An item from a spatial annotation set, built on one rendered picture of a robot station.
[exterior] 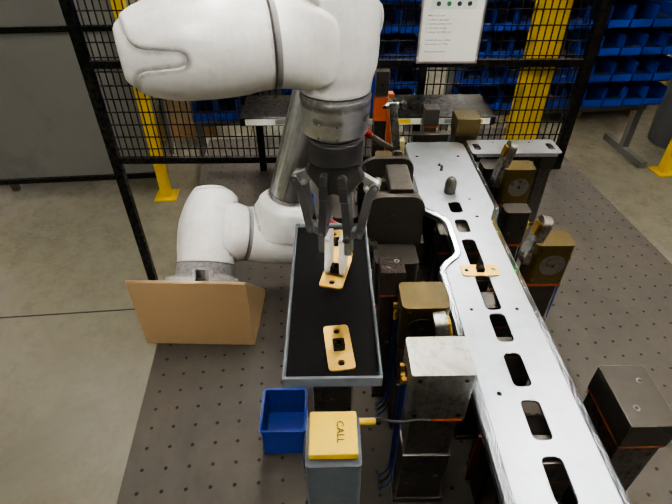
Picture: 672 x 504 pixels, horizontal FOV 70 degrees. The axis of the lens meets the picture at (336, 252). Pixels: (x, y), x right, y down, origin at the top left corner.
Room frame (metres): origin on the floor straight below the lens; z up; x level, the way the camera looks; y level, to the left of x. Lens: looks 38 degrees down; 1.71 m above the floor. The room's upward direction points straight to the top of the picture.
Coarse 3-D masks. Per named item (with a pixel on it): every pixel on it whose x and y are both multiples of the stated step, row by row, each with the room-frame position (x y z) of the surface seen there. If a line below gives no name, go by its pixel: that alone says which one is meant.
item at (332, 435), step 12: (312, 420) 0.35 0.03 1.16; (324, 420) 0.35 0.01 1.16; (336, 420) 0.35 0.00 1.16; (348, 420) 0.35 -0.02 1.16; (312, 432) 0.33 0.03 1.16; (324, 432) 0.33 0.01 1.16; (336, 432) 0.33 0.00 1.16; (348, 432) 0.33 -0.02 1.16; (312, 444) 0.32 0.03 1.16; (324, 444) 0.32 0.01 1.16; (336, 444) 0.32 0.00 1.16; (348, 444) 0.32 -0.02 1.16; (312, 456) 0.30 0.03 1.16; (324, 456) 0.30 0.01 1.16; (336, 456) 0.30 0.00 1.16; (348, 456) 0.30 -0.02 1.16
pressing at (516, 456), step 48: (432, 144) 1.47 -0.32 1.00; (432, 192) 1.16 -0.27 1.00; (480, 192) 1.16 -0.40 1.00; (480, 240) 0.94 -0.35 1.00; (480, 336) 0.63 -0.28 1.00; (528, 336) 0.63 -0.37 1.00; (480, 384) 0.52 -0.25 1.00; (480, 432) 0.44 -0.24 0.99; (528, 432) 0.43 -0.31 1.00; (576, 432) 0.43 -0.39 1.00; (528, 480) 0.35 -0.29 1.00; (576, 480) 0.35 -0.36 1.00
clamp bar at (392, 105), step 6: (390, 102) 1.28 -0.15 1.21; (396, 102) 1.27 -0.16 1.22; (402, 102) 1.28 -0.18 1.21; (384, 108) 1.29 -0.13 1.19; (390, 108) 1.27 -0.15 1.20; (396, 108) 1.27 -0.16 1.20; (390, 114) 1.27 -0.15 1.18; (396, 114) 1.27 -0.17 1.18; (390, 120) 1.27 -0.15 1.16; (396, 120) 1.27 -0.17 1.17; (390, 126) 1.29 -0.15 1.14; (396, 126) 1.27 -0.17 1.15; (396, 132) 1.27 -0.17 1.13; (396, 138) 1.27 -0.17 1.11; (396, 144) 1.27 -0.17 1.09
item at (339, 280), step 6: (336, 258) 0.63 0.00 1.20; (348, 258) 0.63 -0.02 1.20; (336, 264) 0.61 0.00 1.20; (348, 264) 0.62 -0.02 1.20; (324, 270) 0.60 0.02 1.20; (330, 270) 0.60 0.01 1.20; (336, 270) 0.59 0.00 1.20; (324, 276) 0.59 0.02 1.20; (330, 276) 0.59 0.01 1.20; (336, 276) 0.59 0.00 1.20; (342, 276) 0.59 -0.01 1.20; (324, 282) 0.57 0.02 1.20; (336, 282) 0.57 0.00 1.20; (342, 282) 0.57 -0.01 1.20; (330, 288) 0.56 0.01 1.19; (336, 288) 0.56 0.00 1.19
